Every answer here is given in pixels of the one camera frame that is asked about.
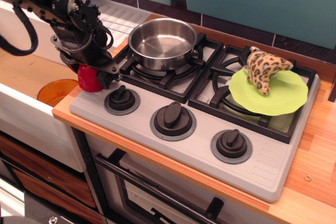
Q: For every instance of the lime green plate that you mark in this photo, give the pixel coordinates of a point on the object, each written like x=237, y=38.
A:
x=288, y=92

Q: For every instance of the black left stove knob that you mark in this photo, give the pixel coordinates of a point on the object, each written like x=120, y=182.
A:
x=122, y=101

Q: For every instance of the stainless steel pot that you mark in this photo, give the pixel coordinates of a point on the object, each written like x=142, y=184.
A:
x=162, y=44

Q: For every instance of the stuffed cheetah toy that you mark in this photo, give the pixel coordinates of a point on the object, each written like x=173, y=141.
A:
x=261, y=67

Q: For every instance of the toy oven door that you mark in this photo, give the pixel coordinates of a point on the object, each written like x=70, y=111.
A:
x=112, y=164

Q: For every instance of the grey toy stove top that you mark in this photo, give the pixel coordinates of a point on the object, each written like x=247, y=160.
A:
x=212, y=119

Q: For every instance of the black middle stove knob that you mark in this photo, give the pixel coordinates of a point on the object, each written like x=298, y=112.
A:
x=173, y=122

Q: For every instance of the black stove knob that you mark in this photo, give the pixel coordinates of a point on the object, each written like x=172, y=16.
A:
x=122, y=101
x=173, y=122
x=231, y=147

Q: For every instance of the white toy sink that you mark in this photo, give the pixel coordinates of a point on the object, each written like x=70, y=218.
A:
x=22, y=115

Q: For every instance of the black burner grate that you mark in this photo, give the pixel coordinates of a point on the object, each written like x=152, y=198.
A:
x=213, y=96
x=176, y=84

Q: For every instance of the black left burner grate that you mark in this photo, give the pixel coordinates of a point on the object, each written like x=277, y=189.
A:
x=176, y=84

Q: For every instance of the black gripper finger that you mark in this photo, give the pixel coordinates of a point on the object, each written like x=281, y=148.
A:
x=68, y=61
x=104, y=79

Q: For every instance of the black right stove knob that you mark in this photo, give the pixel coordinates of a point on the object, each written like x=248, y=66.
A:
x=231, y=147

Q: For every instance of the orange plastic bowl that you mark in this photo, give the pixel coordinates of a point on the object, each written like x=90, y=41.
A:
x=52, y=93

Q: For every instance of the wooden drawer front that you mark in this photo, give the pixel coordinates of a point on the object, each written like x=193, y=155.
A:
x=50, y=180

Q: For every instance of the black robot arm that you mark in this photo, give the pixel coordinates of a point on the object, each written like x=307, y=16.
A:
x=81, y=13

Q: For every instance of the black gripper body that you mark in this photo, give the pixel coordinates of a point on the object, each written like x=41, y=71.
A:
x=87, y=48

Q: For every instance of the black right burner grate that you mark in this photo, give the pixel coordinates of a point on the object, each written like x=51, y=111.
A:
x=213, y=96

